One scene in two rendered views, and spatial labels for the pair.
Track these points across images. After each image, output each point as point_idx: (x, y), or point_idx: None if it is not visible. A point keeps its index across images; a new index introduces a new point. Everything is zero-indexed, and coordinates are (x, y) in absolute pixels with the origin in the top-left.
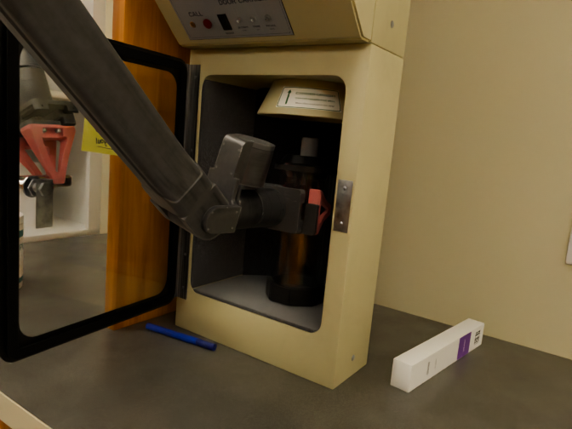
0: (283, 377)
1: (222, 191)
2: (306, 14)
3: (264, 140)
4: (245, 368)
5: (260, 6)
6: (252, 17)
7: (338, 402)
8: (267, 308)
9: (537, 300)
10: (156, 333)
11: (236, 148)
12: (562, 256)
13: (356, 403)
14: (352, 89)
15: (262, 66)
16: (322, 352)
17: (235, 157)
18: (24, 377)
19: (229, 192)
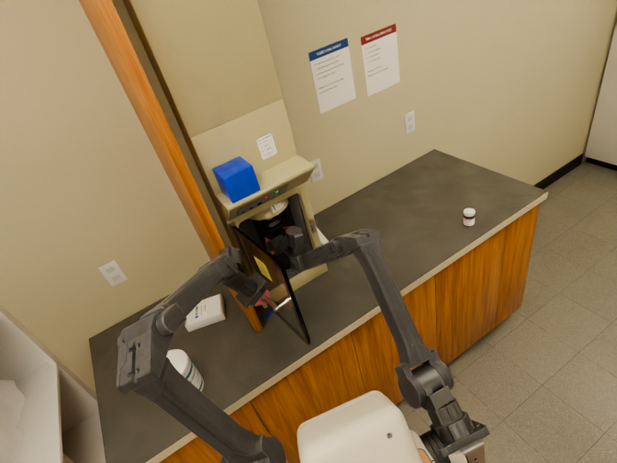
0: (317, 280)
1: (302, 251)
2: (293, 186)
3: (290, 228)
4: (308, 289)
5: (278, 192)
6: (273, 197)
7: (334, 270)
8: (294, 271)
9: (309, 198)
10: (270, 314)
11: (301, 237)
12: (310, 181)
13: (336, 266)
14: (303, 194)
15: (265, 206)
16: (321, 265)
17: (302, 240)
18: (295, 351)
19: (305, 250)
